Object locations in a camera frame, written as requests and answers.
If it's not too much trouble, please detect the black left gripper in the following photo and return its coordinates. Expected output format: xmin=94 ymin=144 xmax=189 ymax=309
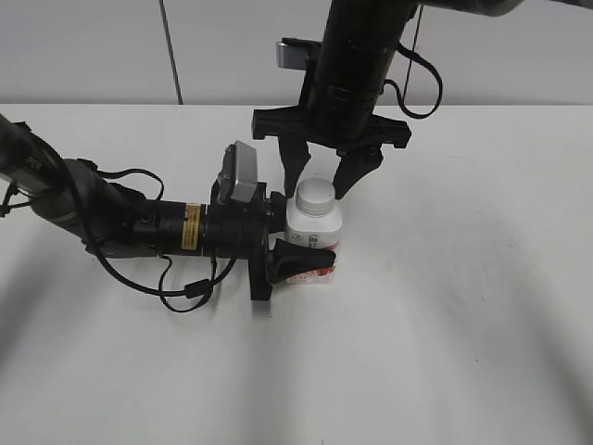
xmin=203 ymin=182 xmax=336 ymax=300

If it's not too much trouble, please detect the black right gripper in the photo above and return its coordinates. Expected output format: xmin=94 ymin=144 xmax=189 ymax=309
xmin=251 ymin=69 xmax=411 ymax=200

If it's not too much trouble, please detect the white yogurt drink bottle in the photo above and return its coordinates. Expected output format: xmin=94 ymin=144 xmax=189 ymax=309
xmin=284 ymin=199 xmax=343 ymax=284

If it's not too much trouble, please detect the white plastic bottle cap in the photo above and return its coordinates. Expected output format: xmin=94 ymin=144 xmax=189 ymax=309
xmin=295 ymin=178 xmax=335 ymax=217

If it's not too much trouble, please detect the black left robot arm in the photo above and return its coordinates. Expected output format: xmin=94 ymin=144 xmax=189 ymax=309
xmin=1 ymin=120 xmax=336 ymax=307

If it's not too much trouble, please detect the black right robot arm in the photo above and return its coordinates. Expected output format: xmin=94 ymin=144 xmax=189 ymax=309
xmin=251 ymin=1 xmax=444 ymax=199

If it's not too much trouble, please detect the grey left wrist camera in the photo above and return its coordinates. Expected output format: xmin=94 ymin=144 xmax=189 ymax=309
xmin=217 ymin=140 xmax=258 ymax=204

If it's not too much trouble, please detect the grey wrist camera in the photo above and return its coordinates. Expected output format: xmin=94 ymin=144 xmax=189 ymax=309
xmin=276 ymin=37 xmax=322 ymax=71
xmin=217 ymin=140 xmax=258 ymax=204

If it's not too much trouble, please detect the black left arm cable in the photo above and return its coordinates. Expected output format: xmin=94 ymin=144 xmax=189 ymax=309
xmin=0 ymin=169 xmax=237 ymax=313

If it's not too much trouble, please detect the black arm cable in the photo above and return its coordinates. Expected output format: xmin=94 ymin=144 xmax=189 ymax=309
xmin=382 ymin=4 xmax=443 ymax=119
xmin=0 ymin=169 xmax=237 ymax=313

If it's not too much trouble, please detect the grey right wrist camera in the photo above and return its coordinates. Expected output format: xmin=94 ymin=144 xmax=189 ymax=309
xmin=276 ymin=37 xmax=322 ymax=71

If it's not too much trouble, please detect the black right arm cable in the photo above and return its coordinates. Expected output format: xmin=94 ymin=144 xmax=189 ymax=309
xmin=382 ymin=4 xmax=443 ymax=119

